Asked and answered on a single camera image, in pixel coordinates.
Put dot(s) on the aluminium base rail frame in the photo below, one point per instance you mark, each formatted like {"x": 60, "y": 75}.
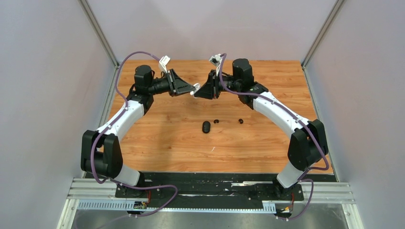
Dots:
{"x": 210, "y": 201}

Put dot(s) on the white earbud charging case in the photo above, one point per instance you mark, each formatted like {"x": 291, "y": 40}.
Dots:
{"x": 196, "y": 87}

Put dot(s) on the black earbud charging case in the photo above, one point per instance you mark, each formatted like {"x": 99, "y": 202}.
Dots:
{"x": 206, "y": 127}

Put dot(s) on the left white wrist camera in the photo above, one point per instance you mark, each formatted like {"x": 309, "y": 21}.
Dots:
{"x": 163, "y": 63}

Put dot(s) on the left aluminium corner post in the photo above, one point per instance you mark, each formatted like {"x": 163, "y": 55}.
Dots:
{"x": 99, "y": 32}

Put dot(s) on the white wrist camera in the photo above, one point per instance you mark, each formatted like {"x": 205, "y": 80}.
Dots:
{"x": 216, "y": 59}
{"x": 163, "y": 63}

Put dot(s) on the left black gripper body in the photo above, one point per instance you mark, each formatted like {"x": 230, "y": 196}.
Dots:
{"x": 170, "y": 85}

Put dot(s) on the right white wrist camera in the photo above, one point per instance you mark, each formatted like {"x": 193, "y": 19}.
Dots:
{"x": 216, "y": 59}

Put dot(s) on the right aluminium corner post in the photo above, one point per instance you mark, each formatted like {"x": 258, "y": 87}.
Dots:
{"x": 323, "y": 31}

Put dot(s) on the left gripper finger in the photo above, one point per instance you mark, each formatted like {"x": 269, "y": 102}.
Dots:
{"x": 182, "y": 91}
{"x": 180, "y": 83}

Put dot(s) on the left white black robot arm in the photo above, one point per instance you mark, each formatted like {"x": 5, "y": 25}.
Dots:
{"x": 101, "y": 152}

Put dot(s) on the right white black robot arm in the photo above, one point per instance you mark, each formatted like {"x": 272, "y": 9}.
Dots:
{"x": 308, "y": 147}

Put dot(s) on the aluminium corner post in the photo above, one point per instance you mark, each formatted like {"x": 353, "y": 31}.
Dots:
{"x": 323, "y": 31}
{"x": 99, "y": 32}

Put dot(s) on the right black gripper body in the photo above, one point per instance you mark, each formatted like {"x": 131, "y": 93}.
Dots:
{"x": 217, "y": 84}

